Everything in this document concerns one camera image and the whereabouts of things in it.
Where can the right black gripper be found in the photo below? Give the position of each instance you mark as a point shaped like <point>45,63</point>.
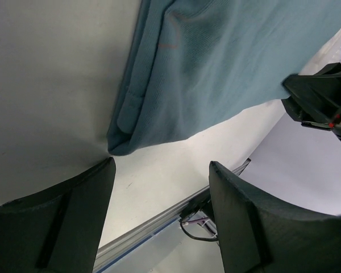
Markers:
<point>315,100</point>

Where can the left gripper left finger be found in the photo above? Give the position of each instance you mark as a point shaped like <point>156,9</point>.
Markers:
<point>57,229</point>

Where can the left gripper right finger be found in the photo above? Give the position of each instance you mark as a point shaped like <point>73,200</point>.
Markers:
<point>261,233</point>

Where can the teal blue t shirt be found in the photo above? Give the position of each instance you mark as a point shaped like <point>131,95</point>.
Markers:
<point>195,64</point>

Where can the aluminium rail frame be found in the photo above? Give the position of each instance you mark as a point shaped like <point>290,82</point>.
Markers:
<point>159,245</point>

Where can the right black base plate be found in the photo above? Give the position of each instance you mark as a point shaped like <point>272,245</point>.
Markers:
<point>202,202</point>

